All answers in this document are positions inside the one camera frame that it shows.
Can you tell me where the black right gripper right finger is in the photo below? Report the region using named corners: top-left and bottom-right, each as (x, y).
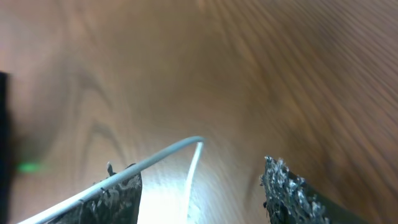
top-left (261, 156), bottom-right (366, 224)

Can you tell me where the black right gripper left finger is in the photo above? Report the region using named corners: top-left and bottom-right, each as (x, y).
top-left (49, 172), bottom-right (142, 224)

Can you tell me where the white USB cable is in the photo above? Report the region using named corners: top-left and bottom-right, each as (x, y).
top-left (17, 136), bottom-right (206, 224)

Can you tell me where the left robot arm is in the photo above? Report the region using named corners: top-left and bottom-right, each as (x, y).
top-left (0, 71), bottom-right (13, 224)

